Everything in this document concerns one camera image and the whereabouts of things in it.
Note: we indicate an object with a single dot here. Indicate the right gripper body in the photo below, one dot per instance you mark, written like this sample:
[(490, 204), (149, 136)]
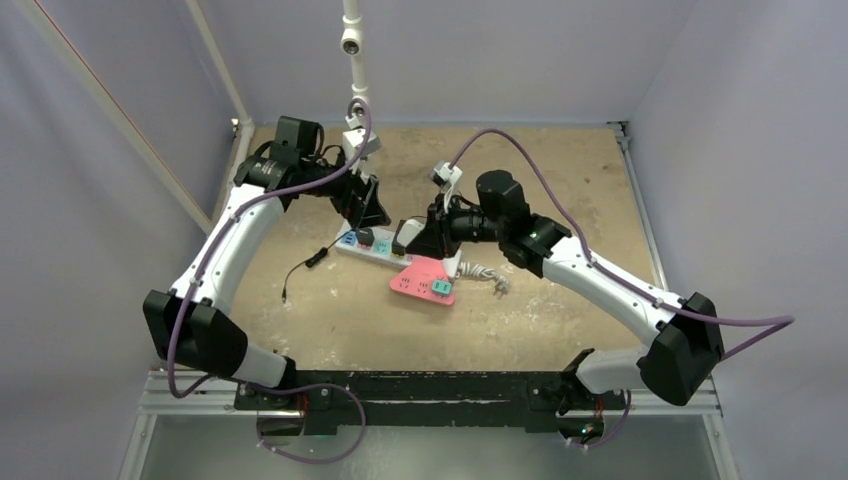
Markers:
[(438, 229)]

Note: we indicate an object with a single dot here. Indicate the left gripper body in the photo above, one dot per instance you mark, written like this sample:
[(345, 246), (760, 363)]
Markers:
[(345, 199)]

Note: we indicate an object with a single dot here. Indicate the white square plug adapter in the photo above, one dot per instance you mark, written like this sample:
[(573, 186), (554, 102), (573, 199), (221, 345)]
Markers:
[(408, 231)]

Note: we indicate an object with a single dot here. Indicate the white multicolour power strip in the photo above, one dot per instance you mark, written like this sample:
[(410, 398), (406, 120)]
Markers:
[(381, 251)]

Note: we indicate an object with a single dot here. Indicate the pink triangular power socket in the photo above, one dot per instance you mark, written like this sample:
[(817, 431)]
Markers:
[(415, 280)]

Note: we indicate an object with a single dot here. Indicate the teal white plug adapter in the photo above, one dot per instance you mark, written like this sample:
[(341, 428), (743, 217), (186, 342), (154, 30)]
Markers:
[(442, 288)]

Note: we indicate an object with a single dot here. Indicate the black power adapter with switch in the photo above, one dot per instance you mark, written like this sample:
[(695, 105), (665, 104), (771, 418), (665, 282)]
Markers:
[(364, 236)]

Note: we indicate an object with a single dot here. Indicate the white PVC pipe frame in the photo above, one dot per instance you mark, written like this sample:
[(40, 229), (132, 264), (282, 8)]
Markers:
[(114, 118)]

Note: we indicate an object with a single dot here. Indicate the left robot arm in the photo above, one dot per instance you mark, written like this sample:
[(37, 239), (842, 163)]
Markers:
[(190, 322)]

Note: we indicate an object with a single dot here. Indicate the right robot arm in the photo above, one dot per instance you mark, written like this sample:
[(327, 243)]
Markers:
[(678, 348)]

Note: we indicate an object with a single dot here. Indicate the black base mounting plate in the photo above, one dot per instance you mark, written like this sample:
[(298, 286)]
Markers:
[(536, 401)]

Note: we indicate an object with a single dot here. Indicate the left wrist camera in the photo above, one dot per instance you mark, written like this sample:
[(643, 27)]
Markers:
[(354, 140)]

